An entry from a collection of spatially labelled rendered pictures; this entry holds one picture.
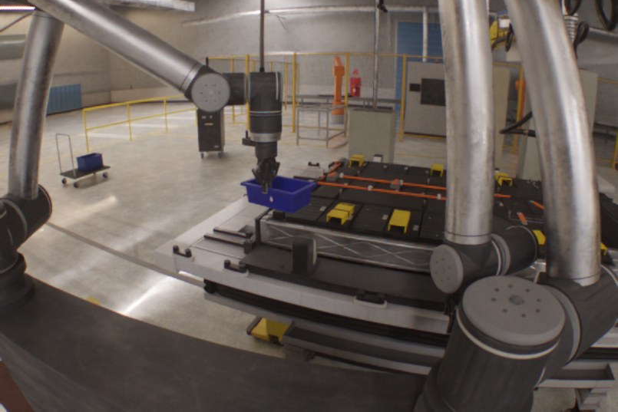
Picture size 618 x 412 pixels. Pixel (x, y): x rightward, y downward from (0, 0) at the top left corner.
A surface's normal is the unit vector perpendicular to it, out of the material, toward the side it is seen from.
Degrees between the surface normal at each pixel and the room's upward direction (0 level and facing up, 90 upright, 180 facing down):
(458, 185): 86
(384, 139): 90
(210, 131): 90
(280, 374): 0
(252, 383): 0
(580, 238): 75
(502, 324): 6
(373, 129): 90
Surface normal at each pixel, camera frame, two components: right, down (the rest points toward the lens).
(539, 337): -0.02, -0.50
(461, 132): -0.69, 0.13
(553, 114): -0.84, 0.05
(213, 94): 0.19, 0.29
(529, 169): -0.36, 0.27
